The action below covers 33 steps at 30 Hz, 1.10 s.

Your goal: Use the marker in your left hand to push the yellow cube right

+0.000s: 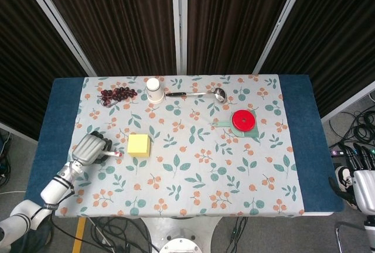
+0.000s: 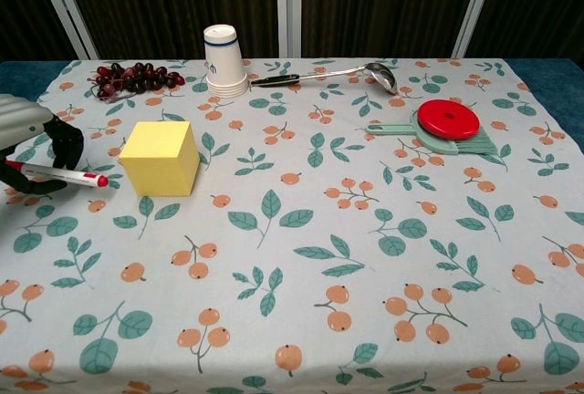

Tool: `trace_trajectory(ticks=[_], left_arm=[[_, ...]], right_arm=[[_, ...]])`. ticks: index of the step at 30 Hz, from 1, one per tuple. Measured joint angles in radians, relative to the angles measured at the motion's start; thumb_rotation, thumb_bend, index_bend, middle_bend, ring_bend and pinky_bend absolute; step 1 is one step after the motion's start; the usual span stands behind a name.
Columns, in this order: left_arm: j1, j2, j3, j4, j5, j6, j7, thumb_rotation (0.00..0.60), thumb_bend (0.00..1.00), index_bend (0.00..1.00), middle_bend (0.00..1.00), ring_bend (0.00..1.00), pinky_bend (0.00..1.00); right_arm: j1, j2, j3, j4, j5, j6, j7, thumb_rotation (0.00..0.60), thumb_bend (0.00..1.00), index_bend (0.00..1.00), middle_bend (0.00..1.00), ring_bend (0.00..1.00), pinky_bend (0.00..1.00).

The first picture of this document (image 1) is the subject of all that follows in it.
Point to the dark red grape bunch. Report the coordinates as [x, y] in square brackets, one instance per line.
[117, 94]

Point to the white partition frame post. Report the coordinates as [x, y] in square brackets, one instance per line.
[281, 21]
[57, 21]
[179, 21]

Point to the red white marker pen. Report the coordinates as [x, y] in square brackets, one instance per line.
[114, 154]

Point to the white paper cup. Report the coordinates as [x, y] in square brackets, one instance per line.
[154, 90]

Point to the red round disc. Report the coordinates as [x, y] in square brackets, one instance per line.
[244, 120]

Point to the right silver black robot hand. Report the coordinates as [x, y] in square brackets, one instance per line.
[360, 182]

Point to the black power strip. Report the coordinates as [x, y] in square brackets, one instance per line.
[338, 152]

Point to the yellow sticky note block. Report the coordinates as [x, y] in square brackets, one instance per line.
[139, 145]

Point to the blue table mat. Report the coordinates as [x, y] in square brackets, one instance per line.
[307, 136]

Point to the black white sneaker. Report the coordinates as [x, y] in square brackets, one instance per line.
[345, 177]

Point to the metal chair frame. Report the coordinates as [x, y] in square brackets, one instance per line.
[344, 234]

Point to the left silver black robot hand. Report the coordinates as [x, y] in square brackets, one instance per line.
[88, 149]

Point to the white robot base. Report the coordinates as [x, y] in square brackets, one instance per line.
[180, 235]

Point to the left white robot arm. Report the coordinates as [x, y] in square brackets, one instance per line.
[38, 203]

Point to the floral patterned tablecloth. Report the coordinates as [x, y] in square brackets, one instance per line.
[181, 147]

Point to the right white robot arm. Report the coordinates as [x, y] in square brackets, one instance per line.
[369, 226]

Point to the red tape measure disc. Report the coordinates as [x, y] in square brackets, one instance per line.
[249, 133]

